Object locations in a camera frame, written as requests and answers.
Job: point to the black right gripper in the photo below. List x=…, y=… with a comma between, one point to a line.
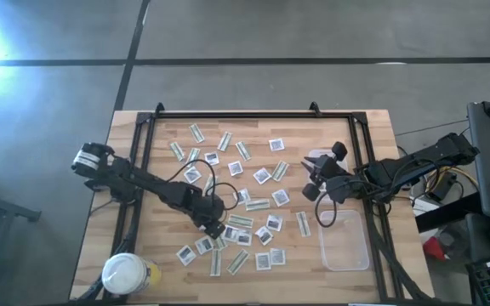
x=334, y=183

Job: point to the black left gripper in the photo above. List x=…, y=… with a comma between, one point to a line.
x=209, y=208

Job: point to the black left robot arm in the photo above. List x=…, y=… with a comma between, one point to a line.
x=143, y=180

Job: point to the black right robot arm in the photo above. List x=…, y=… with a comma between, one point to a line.
x=419, y=159

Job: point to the small clear plastic container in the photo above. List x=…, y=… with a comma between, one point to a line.
x=319, y=152

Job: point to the large clear plastic container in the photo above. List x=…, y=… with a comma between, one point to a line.
x=347, y=246

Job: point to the white wipes canister yellow label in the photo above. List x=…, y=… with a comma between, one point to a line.
x=126, y=274

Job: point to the white power strip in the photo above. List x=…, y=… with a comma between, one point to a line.
x=420, y=207

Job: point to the black power box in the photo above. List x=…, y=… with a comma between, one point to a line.
x=442, y=189

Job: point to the red object on floor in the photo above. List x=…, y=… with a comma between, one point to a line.
x=434, y=251

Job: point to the black floor stand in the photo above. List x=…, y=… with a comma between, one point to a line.
x=7, y=208

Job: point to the black metal table frame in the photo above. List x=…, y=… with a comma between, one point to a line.
x=249, y=115

